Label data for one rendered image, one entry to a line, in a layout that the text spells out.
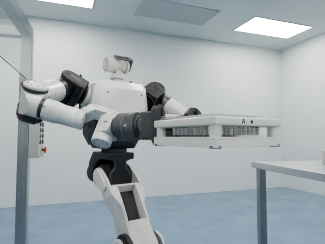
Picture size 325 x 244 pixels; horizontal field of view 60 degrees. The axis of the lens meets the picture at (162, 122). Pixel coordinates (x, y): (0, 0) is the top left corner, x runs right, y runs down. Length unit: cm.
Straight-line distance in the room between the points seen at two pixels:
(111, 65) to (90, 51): 365
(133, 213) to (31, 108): 59
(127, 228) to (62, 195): 369
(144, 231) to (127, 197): 17
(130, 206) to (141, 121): 50
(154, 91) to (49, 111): 60
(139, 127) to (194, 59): 468
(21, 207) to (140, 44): 383
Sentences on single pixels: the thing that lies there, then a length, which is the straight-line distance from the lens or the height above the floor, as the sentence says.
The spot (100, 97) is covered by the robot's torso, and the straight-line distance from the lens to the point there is 121.
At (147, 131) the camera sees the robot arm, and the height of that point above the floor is 103.
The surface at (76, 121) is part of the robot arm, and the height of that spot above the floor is 107.
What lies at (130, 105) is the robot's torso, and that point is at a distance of 125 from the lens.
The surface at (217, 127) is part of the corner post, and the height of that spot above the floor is 104.
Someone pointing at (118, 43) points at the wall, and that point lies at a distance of 507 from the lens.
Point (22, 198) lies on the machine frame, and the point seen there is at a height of 66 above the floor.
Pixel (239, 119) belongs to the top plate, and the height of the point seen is 106.
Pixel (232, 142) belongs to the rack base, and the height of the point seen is 101.
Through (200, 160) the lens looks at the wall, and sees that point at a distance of 534.
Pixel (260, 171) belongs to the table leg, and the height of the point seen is 82.
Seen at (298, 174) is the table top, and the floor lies 86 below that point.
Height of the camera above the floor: 102
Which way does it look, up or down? 3 degrees up
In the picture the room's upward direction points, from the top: straight up
